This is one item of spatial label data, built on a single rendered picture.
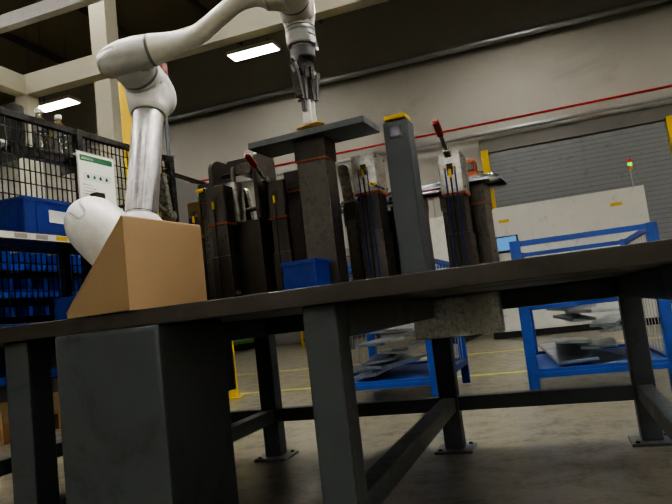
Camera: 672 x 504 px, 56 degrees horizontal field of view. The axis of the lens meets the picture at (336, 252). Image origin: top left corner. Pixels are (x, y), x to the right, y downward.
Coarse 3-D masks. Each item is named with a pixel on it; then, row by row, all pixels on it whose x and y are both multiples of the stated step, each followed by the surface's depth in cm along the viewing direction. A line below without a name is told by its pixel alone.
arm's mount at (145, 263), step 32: (128, 224) 149; (160, 224) 160; (192, 224) 172; (128, 256) 148; (160, 256) 158; (192, 256) 169; (96, 288) 150; (128, 288) 146; (160, 288) 156; (192, 288) 167
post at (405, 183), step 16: (384, 128) 173; (400, 128) 170; (400, 144) 170; (400, 160) 170; (416, 160) 174; (400, 176) 170; (416, 176) 171; (400, 192) 170; (416, 192) 169; (400, 208) 170; (416, 208) 168; (400, 224) 169; (416, 224) 168; (400, 240) 169; (416, 240) 167; (400, 256) 169; (416, 256) 167; (416, 272) 167
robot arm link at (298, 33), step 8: (296, 24) 185; (304, 24) 185; (288, 32) 187; (296, 32) 185; (304, 32) 185; (312, 32) 187; (288, 40) 187; (296, 40) 185; (304, 40) 185; (312, 40) 187; (288, 48) 190
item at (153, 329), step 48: (96, 336) 150; (144, 336) 146; (192, 336) 158; (96, 384) 149; (144, 384) 145; (192, 384) 155; (96, 432) 148; (144, 432) 144; (192, 432) 152; (96, 480) 148; (144, 480) 143; (192, 480) 149
